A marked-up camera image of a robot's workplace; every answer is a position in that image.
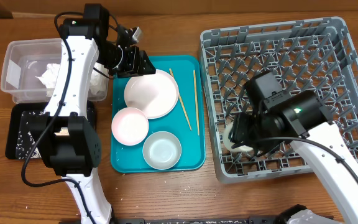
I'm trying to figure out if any pale green plastic cup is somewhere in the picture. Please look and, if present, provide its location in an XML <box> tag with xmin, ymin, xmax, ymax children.
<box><xmin>223</xmin><ymin>123</ymin><xmax>254</xmax><ymax>152</ymax></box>

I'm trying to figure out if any small pink bowl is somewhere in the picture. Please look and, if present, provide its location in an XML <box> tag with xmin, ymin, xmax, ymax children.
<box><xmin>111</xmin><ymin>107</ymin><xmax>149</xmax><ymax>146</ymax></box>

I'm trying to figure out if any grey-blue bowl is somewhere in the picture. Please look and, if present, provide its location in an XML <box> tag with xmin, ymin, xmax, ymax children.
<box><xmin>142</xmin><ymin>131</ymin><xmax>181</xmax><ymax>170</ymax></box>

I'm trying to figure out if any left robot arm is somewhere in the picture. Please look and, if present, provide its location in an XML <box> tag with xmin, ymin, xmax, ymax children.
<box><xmin>29</xmin><ymin>3</ymin><xmax>156</xmax><ymax>223</ymax></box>

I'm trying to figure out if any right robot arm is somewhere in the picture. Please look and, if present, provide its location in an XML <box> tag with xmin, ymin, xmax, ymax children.
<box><xmin>223</xmin><ymin>71</ymin><xmax>358</xmax><ymax>223</ymax></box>

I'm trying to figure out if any grey dishwasher rack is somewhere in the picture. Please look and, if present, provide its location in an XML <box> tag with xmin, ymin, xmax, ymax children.
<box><xmin>200</xmin><ymin>17</ymin><xmax>358</xmax><ymax>184</ymax></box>

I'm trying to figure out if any left wooden chopstick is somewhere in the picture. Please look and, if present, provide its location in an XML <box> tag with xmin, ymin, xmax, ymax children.
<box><xmin>169</xmin><ymin>68</ymin><xmax>192</xmax><ymax>131</ymax></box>

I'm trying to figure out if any wooden chopstick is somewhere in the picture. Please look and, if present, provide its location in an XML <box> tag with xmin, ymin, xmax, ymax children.
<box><xmin>169</xmin><ymin>68</ymin><xmax>192</xmax><ymax>131</ymax></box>
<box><xmin>193</xmin><ymin>70</ymin><xmax>200</xmax><ymax>136</ymax></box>

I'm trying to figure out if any large white plate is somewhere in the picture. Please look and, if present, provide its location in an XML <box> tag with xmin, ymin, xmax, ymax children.
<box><xmin>124</xmin><ymin>69</ymin><xmax>179</xmax><ymax>119</ymax></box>

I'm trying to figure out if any right wooden chopstick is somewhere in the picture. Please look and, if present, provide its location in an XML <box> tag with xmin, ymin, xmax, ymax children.
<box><xmin>193</xmin><ymin>70</ymin><xmax>200</xmax><ymax>136</ymax></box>

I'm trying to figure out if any clear plastic storage bin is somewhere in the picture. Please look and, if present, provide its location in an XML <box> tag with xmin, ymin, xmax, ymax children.
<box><xmin>0</xmin><ymin>37</ymin><xmax>109</xmax><ymax>105</ymax></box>

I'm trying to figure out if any black rectangular tray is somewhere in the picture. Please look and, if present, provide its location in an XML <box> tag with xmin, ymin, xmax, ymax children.
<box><xmin>5</xmin><ymin>101</ymin><xmax>101</xmax><ymax>164</ymax></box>

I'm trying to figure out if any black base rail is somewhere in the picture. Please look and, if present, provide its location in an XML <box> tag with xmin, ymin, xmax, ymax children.
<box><xmin>59</xmin><ymin>203</ymin><xmax>335</xmax><ymax>224</ymax></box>

